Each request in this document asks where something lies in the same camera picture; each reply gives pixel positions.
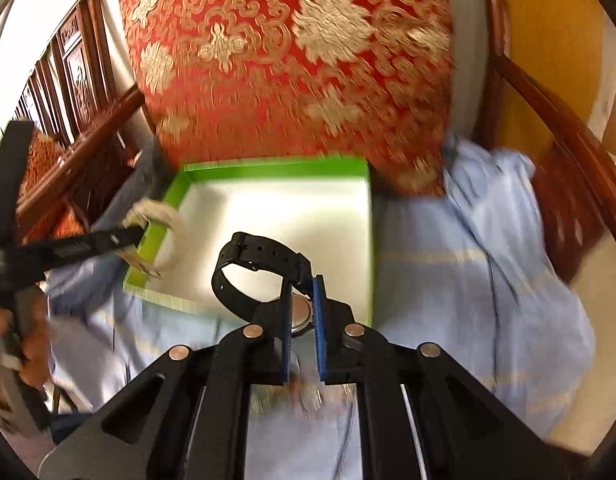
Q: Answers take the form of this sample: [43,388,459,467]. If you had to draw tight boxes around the black strap wristwatch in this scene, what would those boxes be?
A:
[211,232,312,336]

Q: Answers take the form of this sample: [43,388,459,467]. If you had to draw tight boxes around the beige strap wristwatch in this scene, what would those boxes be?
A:
[116,198,189,278]

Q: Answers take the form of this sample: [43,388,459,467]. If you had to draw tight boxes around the person's left hand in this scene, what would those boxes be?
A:
[0,286,50,395]

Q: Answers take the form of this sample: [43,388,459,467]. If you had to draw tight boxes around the green cardboard box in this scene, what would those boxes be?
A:
[123,157,374,324]

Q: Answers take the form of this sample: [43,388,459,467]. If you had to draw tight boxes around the light blue checked cloth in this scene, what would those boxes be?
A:
[48,138,594,479]

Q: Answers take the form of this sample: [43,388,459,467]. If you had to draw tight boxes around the dark wooden armchair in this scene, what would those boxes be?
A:
[15,0,616,283]

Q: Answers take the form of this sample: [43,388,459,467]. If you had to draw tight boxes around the red gold embroidered cushion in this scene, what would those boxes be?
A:
[119,0,453,196]

